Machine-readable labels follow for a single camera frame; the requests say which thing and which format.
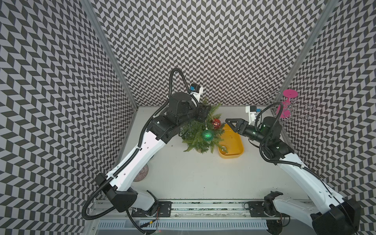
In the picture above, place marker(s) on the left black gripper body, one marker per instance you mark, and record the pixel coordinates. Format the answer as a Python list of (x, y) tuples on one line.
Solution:
[(199, 113)]

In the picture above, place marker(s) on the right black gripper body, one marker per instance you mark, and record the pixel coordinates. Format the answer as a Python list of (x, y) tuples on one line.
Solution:
[(254, 133)]

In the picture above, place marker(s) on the red faceted ball ornament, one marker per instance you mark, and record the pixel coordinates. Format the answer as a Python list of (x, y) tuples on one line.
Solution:
[(216, 123)]

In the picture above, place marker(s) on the green glitter ball ornament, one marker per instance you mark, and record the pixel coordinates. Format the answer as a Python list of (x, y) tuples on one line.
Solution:
[(207, 135)]

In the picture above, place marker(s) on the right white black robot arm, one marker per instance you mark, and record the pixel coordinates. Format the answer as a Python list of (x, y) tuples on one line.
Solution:
[(331, 213)]

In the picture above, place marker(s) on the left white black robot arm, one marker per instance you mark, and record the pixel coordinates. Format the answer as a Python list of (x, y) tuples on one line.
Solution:
[(179, 109)]

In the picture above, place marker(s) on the small green christmas tree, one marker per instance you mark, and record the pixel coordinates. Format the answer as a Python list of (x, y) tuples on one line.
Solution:
[(190, 133)]

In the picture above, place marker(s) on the yellow plastic tray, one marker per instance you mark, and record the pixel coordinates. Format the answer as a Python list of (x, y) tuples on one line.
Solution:
[(233, 143)]

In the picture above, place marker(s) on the pink glass bowl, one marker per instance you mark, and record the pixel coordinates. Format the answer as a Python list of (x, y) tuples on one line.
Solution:
[(142, 174)]

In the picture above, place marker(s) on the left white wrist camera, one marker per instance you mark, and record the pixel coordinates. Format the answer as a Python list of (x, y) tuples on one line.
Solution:
[(196, 90)]

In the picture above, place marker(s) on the wire stand with pink discs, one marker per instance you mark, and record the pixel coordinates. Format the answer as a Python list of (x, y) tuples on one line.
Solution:
[(291, 107)]

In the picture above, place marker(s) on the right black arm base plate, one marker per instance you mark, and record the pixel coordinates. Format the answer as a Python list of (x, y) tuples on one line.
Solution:
[(263, 209)]

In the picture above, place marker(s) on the aluminium front rail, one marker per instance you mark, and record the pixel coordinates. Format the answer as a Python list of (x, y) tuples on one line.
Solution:
[(192, 209)]

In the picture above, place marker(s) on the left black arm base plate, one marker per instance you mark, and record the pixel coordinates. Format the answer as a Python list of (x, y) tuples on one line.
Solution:
[(158, 209)]

